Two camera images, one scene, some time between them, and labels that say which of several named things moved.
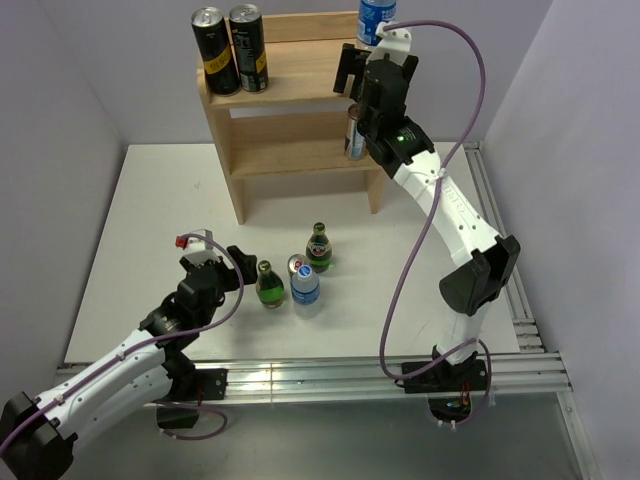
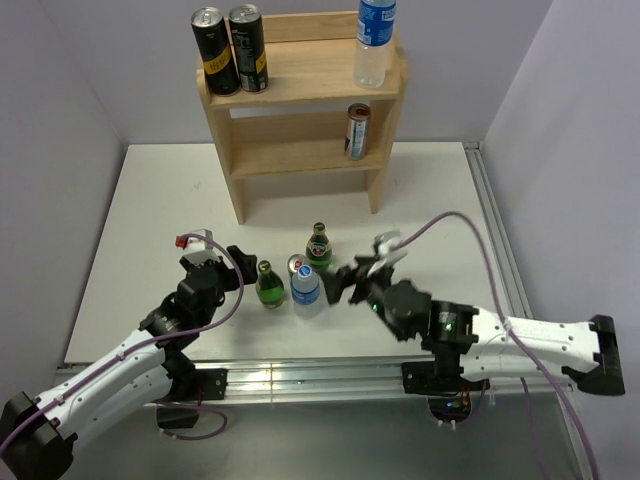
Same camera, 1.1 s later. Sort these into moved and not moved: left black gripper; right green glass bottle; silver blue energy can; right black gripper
Moved: right black gripper
Not moved: silver blue energy can; right green glass bottle; left black gripper
